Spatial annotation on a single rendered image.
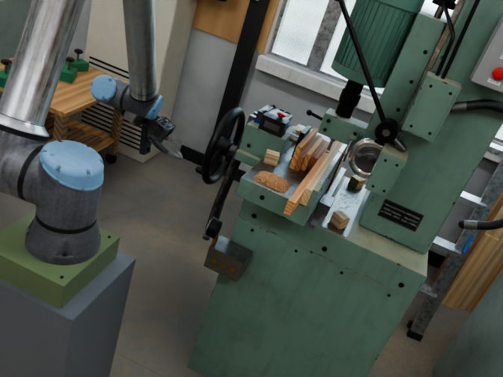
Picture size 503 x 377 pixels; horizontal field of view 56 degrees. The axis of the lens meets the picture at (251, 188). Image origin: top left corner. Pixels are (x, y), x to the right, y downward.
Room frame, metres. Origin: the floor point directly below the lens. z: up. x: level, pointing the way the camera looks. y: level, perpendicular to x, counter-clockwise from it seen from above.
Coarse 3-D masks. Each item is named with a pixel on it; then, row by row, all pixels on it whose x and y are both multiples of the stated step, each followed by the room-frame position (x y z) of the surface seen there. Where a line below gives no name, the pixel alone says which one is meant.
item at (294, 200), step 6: (330, 150) 1.48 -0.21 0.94; (318, 162) 1.35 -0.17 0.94; (312, 168) 1.29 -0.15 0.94; (318, 168) 1.30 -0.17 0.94; (312, 174) 1.25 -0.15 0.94; (306, 180) 1.20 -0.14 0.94; (300, 186) 1.15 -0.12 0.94; (294, 192) 1.10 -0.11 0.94; (300, 192) 1.11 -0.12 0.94; (294, 198) 1.07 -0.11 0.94; (300, 198) 1.12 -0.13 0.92; (288, 204) 1.05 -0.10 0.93; (294, 204) 1.05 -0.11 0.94; (288, 210) 1.05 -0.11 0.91
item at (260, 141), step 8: (248, 128) 1.41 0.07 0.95; (256, 128) 1.41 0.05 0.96; (288, 128) 1.50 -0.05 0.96; (248, 136) 1.41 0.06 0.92; (256, 136) 1.40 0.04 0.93; (264, 136) 1.40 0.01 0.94; (272, 136) 1.39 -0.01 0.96; (288, 136) 1.43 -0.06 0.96; (240, 144) 1.41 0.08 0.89; (248, 144) 1.40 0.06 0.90; (256, 144) 1.40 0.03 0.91; (264, 144) 1.40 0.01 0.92; (272, 144) 1.39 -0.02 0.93; (280, 144) 1.39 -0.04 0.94; (288, 144) 1.46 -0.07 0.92; (248, 152) 1.41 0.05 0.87; (256, 152) 1.40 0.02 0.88; (264, 152) 1.39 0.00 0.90; (280, 152) 1.39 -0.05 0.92
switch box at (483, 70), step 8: (496, 32) 1.23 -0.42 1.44; (496, 40) 1.23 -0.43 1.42; (488, 48) 1.23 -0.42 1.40; (496, 48) 1.23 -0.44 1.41; (488, 56) 1.23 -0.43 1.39; (496, 56) 1.22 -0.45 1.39; (480, 64) 1.23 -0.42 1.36; (488, 64) 1.22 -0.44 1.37; (496, 64) 1.22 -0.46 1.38; (472, 72) 1.27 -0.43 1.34; (480, 72) 1.23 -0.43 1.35; (488, 72) 1.22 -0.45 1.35; (472, 80) 1.23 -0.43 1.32; (480, 80) 1.22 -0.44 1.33; (496, 80) 1.22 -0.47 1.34; (496, 88) 1.22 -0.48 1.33
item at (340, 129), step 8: (328, 112) 1.44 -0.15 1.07; (328, 120) 1.42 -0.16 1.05; (336, 120) 1.42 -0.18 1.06; (344, 120) 1.42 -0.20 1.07; (352, 120) 1.44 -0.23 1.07; (360, 120) 1.47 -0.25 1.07; (320, 128) 1.43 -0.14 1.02; (328, 128) 1.43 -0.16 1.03; (336, 128) 1.42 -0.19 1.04; (344, 128) 1.42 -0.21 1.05; (352, 128) 1.41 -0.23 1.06; (360, 128) 1.41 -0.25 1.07; (328, 136) 1.42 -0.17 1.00; (336, 136) 1.42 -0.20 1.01; (344, 136) 1.41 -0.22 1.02; (360, 136) 1.40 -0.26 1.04; (352, 144) 1.41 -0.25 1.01
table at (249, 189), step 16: (304, 128) 1.72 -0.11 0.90; (240, 160) 1.39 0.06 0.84; (256, 160) 1.38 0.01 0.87; (288, 160) 1.38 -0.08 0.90; (288, 176) 1.27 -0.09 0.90; (304, 176) 1.31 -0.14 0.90; (240, 192) 1.17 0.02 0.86; (256, 192) 1.16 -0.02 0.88; (272, 192) 1.15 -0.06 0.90; (288, 192) 1.17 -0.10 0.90; (272, 208) 1.14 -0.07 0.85; (304, 208) 1.13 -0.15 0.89; (304, 224) 1.12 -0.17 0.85
